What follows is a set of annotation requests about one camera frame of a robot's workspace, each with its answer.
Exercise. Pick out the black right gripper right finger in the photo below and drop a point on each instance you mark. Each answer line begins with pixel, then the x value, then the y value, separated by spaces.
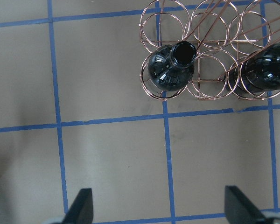
pixel 239 209

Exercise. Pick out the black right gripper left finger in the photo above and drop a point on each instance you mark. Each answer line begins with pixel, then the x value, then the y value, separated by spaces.
pixel 81 210

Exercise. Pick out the black wine bottle left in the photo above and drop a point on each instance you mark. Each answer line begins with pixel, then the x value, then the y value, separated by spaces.
pixel 258 74

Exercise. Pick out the black wine bottle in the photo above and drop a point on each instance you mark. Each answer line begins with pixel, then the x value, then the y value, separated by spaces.
pixel 258 74
pixel 171 67

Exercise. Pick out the black wine bottle middle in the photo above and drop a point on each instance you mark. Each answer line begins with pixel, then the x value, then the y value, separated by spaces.
pixel 171 67

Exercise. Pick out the copper wire wine rack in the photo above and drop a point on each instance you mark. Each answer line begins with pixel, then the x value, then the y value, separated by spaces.
pixel 224 38

